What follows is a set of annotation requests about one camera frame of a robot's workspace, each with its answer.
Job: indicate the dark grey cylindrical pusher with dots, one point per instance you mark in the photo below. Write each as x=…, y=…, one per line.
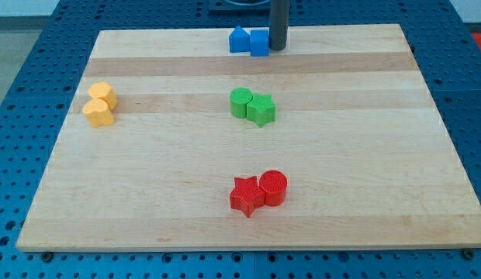
x=278, y=24

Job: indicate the green circle block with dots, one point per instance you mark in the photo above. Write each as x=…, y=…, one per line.
x=239, y=98

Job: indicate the red circle block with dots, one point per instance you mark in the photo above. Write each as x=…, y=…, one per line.
x=274, y=184

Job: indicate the yellow hexagon block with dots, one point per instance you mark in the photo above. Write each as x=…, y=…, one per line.
x=104, y=91

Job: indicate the blue cube block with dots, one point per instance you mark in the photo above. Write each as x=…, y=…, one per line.
x=259, y=43

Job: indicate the blue house-shaped block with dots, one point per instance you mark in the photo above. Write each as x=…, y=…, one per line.
x=239, y=40

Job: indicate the green star block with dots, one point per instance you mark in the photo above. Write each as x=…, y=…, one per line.
x=261, y=109

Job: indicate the wooden board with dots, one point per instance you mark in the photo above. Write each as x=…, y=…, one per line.
x=369, y=162

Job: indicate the red star block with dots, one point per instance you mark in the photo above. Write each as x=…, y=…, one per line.
x=246, y=196

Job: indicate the yellow heart block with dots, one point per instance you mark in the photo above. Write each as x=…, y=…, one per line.
x=98, y=113

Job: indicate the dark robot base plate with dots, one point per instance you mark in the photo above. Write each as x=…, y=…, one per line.
x=225, y=6

